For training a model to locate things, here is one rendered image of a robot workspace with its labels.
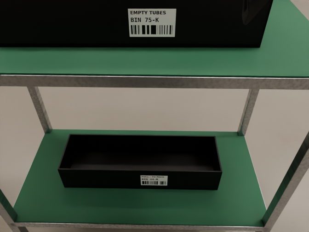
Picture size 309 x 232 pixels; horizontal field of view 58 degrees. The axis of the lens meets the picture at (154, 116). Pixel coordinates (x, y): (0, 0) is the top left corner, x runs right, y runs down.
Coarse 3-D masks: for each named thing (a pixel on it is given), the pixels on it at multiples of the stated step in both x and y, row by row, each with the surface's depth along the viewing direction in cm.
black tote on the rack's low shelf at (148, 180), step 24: (72, 144) 112; (96, 144) 112; (120, 144) 112; (144, 144) 112; (168, 144) 112; (192, 144) 111; (216, 144) 105; (72, 168) 97; (96, 168) 109; (120, 168) 109; (144, 168) 109; (168, 168) 109; (192, 168) 109; (216, 168) 103
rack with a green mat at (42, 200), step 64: (0, 64) 56; (64, 64) 56; (128, 64) 56; (192, 64) 56; (256, 64) 56; (0, 192) 86; (64, 192) 103; (128, 192) 103; (192, 192) 103; (256, 192) 103
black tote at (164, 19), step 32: (0, 0) 54; (32, 0) 54; (64, 0) 54; (96, 0) 54; (128, 0) 54; (160, 0) 54; (192, 0) 54; (224, 0) 54; (0, 32) 59; (32, 32) 59; (64, 32) 59; (96, 32) 59; (128, 32) 59; (160, 32) 59; (192, 32) 59; (224, 32) 59; (256, 32) 59
